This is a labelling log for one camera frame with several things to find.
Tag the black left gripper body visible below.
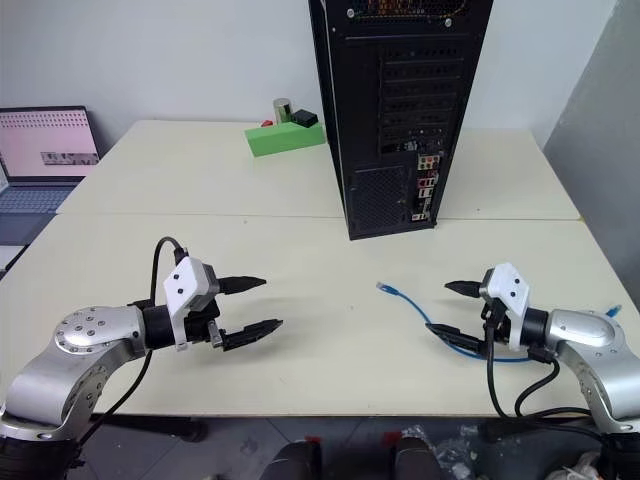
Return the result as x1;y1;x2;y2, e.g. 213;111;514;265
183;263;227;352

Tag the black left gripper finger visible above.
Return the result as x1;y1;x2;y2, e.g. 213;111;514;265
222;318;285;352
218;274;268;296

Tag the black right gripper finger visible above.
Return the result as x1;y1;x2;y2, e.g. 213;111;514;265
444;280;484;300
424;322;489;357

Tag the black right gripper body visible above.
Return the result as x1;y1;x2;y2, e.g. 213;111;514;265
480;296;513;347

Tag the clear crumpled plastic wrap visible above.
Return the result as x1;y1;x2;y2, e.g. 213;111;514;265
399;423;489;480

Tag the dark rounded shape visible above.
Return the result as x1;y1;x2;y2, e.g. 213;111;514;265
382;431;442;480
261;435;323;480

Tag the green rectangular box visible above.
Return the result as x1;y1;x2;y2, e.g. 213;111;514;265
243;121;327;159

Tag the white plastic bag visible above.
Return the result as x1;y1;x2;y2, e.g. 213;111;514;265
562;449;609;480

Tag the black computer tower case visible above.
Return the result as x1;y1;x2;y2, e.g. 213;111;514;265
307;0;497;242

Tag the silver metal cylinder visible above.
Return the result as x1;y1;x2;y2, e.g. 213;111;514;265
272;97;295;124

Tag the grey open laptop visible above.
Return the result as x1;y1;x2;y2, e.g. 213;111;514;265
0;105;104;218

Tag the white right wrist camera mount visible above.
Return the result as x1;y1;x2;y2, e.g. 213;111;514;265
479;261;532;350

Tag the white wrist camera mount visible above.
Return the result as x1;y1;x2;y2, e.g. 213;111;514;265
479;261;532;350
162;256;214;352

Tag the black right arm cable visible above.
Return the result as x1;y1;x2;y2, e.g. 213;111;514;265
481;299;601;421

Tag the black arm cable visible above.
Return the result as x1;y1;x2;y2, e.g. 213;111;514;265
74;236;190;451
481;299;601;421

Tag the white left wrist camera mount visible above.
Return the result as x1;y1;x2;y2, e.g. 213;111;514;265
162;256;214;352

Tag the blue ethernet cable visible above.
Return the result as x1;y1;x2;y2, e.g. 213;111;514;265
375;280;624;363

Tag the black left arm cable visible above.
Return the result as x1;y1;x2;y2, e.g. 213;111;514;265
74;236;190;451

